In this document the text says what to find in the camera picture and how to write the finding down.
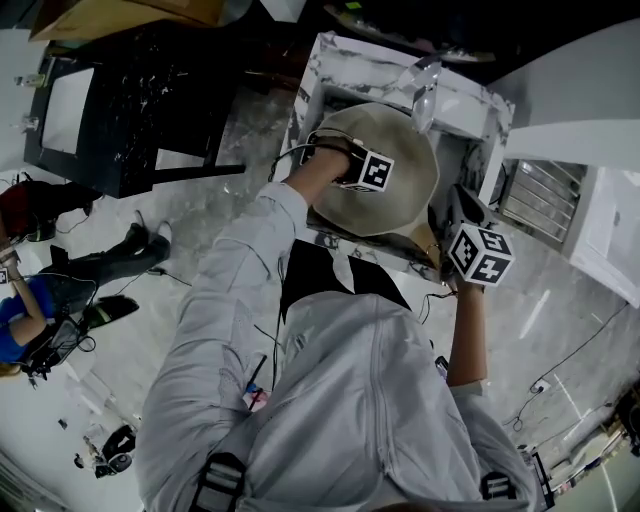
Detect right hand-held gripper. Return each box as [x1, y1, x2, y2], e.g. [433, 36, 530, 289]
[446, 183, 516, 290]

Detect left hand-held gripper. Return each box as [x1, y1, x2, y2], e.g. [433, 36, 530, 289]
[341, 141, 396, 194]

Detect beige frying pan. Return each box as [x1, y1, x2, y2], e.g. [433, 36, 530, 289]
[305, 101, 445, 272]

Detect person's right forearm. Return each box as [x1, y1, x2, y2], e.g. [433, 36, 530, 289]
[444, 284, 490, 390]

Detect chrome faucet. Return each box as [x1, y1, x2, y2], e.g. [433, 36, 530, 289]
[396, 55, 445, 135]

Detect white marble sink cabinet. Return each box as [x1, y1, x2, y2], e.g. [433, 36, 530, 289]
[279, 30, 517, 287]

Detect person's black trousers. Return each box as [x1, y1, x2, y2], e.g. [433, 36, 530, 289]
[279, 238, 415, 325]

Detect person's grey zip jacket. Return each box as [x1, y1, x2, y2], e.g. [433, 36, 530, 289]
[134, 180, 545, 512]

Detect black table with white panel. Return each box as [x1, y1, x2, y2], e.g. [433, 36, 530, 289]
[21, 21, 252, 201]

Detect small badge card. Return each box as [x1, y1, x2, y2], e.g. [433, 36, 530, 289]
[241, 354, 272, 412]

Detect large cardboard box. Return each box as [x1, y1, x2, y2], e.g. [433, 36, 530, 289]
[28, 0, 252, 44]

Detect black device with green stripe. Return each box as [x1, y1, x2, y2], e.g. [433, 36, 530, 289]
[82, 294, 141, 330]

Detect white rectangular basin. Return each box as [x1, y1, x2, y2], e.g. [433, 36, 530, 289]
[39, 66, 97, 157]

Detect chrome wire rack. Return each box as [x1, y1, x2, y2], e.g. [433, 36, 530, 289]
[499, 158, 590, 247]

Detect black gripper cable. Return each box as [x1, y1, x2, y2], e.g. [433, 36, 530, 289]
[416, 289, 460, 325]
[266, 128, 352, 185]

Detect black floor cable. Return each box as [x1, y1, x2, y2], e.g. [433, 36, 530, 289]
[501, 304, 630, 432]

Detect black adapter cable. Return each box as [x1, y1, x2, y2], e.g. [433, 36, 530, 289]
[146, 266, 195, 290]

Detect black backpack strap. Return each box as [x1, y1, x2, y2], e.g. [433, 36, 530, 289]
[479, 470, 520, 502]
[191, 451, 247, 512]

